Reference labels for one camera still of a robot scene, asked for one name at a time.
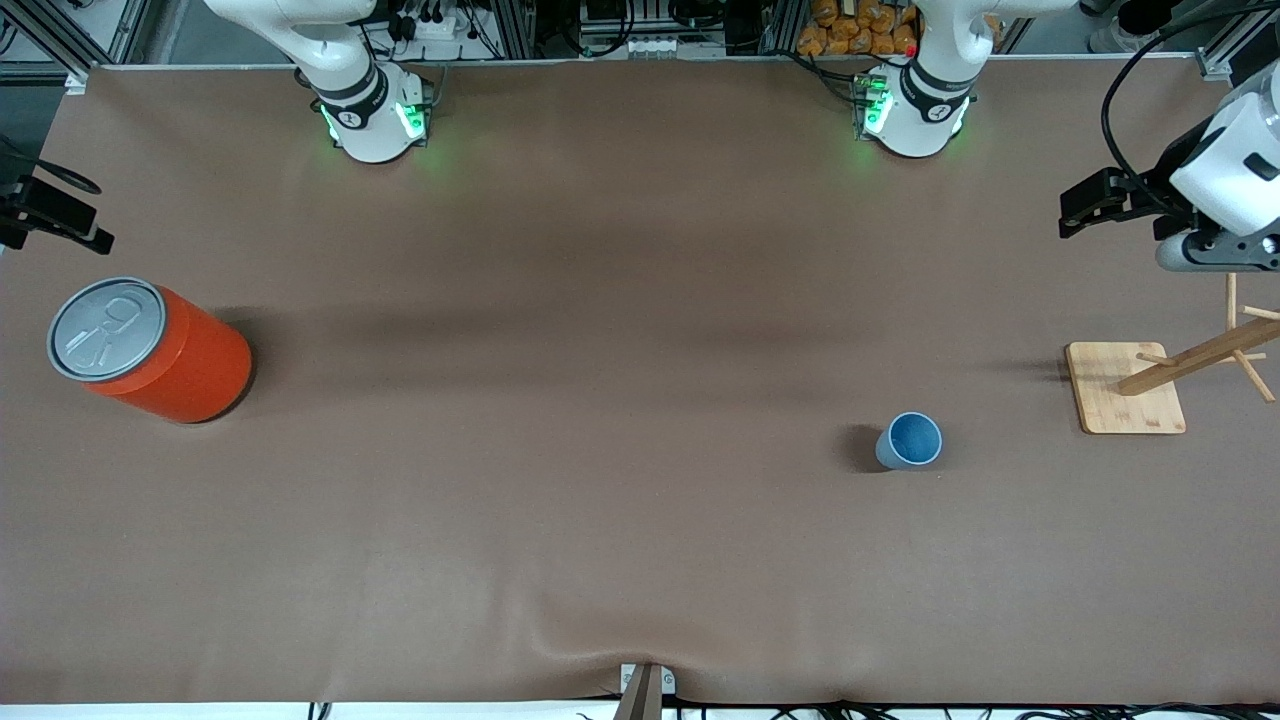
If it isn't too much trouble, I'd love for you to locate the wooden mug tree stand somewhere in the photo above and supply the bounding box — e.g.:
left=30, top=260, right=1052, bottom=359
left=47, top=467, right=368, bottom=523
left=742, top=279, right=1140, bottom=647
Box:
left=1065, top=272, right=1280, bottom=436

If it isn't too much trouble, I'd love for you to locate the brown wooden strip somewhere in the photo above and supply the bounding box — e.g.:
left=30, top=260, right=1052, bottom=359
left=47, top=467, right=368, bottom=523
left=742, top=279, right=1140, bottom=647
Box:
left=612, top=667, right=664, bottom=720

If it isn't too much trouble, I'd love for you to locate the brown table mat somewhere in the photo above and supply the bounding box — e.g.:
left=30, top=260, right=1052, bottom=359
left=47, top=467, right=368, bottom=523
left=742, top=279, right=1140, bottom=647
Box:
left=0, top=55, right=1280, bottom=706

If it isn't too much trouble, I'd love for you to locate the orange can with grey lid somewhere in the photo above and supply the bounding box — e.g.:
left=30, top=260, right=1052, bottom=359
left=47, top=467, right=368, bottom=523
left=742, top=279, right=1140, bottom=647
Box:
left=46, top=277, right=255, bottom=425

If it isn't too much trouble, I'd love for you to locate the light blue plastic cup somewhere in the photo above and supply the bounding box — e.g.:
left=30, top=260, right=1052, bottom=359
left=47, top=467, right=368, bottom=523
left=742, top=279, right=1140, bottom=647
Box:
left=875, top=411, right=944, bottom=473

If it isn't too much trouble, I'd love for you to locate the black cable bundle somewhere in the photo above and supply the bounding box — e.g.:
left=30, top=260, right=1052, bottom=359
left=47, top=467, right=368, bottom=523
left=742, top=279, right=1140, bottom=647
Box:
left=578, top=699, right=1280, bottom=720

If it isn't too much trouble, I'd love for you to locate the aluminium frame profile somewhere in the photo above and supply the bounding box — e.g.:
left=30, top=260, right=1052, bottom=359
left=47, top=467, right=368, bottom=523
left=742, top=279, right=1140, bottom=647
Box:
left=0, top=0, right=151, bottom=81

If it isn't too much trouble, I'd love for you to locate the yellow snack packets pile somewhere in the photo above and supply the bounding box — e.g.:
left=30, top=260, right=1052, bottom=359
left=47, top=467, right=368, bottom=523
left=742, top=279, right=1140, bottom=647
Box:
left=797, top=0, right=919, bottom=57

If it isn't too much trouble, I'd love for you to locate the white power strip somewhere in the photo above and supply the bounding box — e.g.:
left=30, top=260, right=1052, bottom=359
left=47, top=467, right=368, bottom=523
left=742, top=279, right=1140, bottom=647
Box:
left=625, top=37, right=727, bottom=60

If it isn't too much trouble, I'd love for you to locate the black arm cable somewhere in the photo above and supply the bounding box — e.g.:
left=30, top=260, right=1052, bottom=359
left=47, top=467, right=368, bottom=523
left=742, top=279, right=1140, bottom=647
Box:
left=1100, top=0, right=1280, bottom=216
left=0, top=135, right=104, bottom=197

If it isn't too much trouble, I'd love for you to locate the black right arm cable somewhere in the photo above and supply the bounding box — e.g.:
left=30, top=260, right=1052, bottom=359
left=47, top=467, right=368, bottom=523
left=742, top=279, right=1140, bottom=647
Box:
left=0, top=135, right=104, bottom=197

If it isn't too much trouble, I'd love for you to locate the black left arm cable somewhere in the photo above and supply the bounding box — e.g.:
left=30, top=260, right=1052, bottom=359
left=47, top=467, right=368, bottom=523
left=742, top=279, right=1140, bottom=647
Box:
left=1100, top=0, right=1280, bottom=216

